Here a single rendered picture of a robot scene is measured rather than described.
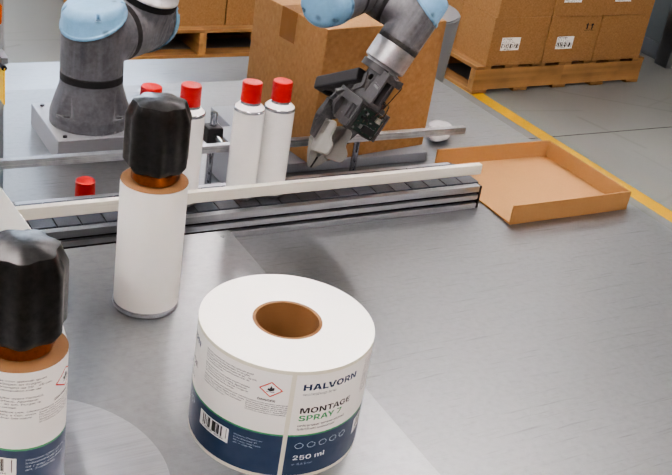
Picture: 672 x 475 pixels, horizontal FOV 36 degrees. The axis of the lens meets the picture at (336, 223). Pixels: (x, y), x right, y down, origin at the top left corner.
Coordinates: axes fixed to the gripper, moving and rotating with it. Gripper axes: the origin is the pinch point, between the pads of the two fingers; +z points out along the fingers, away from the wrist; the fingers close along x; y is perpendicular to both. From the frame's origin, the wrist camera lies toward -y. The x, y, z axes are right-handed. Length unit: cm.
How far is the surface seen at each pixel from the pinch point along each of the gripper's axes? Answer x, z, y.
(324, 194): 4.2, 3.9, 3.3
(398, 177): 15.2, -5.4, 4.6
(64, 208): -37.5, 24.6, 4.5
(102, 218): -30.5, 23.9, 3.6
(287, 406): -36, 16, 67
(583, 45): 298, -91, -245
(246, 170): -12.1, 6.7, 2.7
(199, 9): 133, 5, -311
